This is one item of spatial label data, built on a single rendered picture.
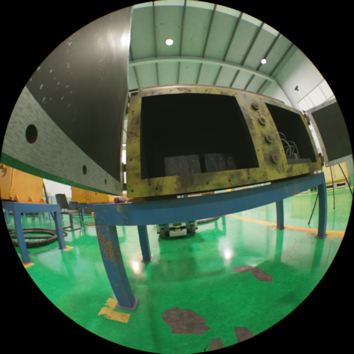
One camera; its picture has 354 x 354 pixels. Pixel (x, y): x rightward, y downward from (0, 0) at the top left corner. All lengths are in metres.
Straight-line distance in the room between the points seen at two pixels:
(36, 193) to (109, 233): 1.67
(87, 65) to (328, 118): 1.53
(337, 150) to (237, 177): 1.12
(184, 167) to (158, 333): 0.90
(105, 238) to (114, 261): 0.12
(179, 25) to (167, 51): 2.03
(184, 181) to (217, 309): 0.71
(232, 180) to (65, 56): 0.58
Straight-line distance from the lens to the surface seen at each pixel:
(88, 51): 0.21
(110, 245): 0.63
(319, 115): 1.48
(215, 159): 0.77
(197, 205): 0.52
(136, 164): 0.52
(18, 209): 1.66
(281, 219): 1.87
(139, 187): 0.50
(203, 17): 8.72
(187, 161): 0.73
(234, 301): 0.84
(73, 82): 0.16
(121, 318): 0.83
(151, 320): 0.79
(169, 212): 0.51
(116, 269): 0.69
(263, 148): 0.71
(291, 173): 0.85
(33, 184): 2.11
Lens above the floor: 0.64
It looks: 10 degrees up
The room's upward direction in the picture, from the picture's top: 6 degrees counter-clockwise
